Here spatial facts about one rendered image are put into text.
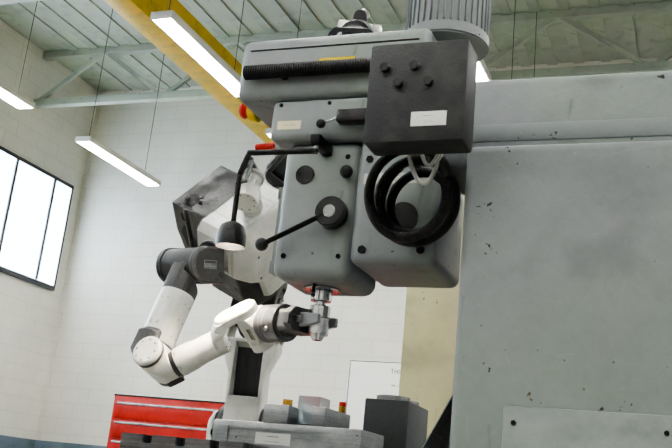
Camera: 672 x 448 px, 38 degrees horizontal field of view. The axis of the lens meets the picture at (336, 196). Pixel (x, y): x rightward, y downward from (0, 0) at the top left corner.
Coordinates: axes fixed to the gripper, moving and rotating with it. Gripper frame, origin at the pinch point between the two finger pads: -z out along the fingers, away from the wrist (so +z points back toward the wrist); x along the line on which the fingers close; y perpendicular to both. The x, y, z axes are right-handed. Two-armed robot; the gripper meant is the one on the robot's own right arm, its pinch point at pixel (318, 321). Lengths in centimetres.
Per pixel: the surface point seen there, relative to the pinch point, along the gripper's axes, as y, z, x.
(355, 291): -7.6, -5.6, 5.0
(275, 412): 21.2, 2.7, -7.1
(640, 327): 2, -74, 9
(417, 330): -28, 98, 144
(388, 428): 19.3, 14.5, 42.0
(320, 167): -33.2, -4.3, -8.8
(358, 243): -15.1, -15.9, -5.8
